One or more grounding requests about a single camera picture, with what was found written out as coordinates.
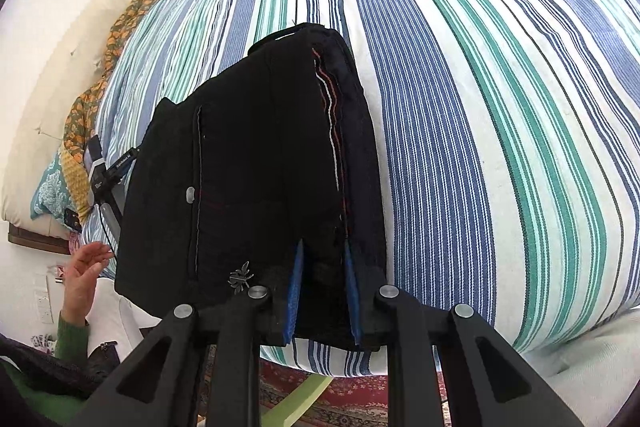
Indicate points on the person's left hand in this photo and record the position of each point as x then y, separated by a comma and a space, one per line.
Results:
79, 278

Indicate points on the teal patterned pillow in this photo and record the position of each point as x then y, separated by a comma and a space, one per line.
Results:
52, 196

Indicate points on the red patterned rug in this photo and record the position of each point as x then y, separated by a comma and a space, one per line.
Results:
357, 396

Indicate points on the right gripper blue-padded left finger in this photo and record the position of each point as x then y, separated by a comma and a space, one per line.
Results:
277, 316

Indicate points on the orange floral blanket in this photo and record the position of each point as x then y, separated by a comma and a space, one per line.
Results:
80, 124

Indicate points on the green sleeved left forearm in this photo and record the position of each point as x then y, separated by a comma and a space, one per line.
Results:
72, 340

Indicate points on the black pants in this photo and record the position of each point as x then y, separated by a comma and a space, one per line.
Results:
278, 148

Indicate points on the beige padded headboard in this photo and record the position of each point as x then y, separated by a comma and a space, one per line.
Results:
72, 67

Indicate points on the light green stick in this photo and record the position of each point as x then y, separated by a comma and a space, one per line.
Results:
297, 403

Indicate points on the blue green striped bedsheet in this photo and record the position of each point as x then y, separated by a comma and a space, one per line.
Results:
508, 133

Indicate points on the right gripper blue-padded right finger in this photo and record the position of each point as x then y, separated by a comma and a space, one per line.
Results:
363, 280

